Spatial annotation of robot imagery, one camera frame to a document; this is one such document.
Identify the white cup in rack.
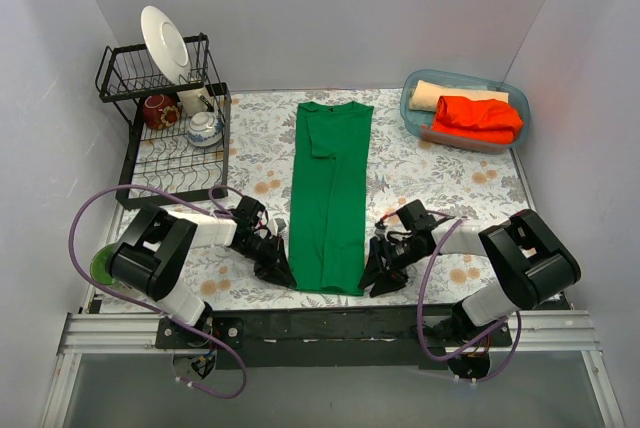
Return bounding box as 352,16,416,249
177,85,215,117

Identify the white blue teapot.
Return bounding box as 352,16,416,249
186,112,224,148

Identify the black wire dish rack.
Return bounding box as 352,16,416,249
95,33,231,202

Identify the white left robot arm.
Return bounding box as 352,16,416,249
105,196,297,348

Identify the orange rolled t shirt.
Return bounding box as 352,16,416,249
431,96,524,145

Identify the beige rolled t shirt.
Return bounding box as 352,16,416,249
408,80,509,112

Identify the red floral bowl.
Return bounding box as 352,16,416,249
142,94,181,131

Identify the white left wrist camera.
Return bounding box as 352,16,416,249
266,218,287,237

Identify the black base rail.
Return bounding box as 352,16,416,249
154,303,511,372

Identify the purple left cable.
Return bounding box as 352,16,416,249
68,184,248,399

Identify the white plate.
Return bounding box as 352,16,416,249
140,6,190,85

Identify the clear blue plastic bin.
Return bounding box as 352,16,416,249
400,69,531,154

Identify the green t shirt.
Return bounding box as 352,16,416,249
289,101,374,296

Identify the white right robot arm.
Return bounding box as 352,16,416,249
359,200,582,346

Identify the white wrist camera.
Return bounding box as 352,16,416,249
374,220,388,240
266,218,287,237

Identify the green floral mug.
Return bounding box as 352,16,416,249
90,244,118,286

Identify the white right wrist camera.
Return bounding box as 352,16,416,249
374,220,388,240

